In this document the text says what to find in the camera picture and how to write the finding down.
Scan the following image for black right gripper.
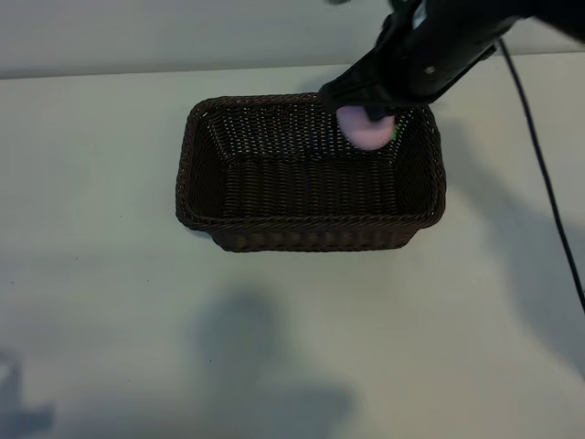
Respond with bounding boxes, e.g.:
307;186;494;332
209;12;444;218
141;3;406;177
319;0;517;123

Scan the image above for pink peach with green leaf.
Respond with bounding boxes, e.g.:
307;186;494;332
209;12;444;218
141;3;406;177
336;104;397;151

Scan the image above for dark brown wicker basket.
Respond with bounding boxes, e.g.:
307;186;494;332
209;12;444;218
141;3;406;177
175;92;447;252

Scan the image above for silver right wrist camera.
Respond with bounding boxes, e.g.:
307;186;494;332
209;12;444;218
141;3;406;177
409;0;431;29

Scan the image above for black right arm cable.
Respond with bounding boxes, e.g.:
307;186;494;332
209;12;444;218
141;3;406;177
497;38;585;312

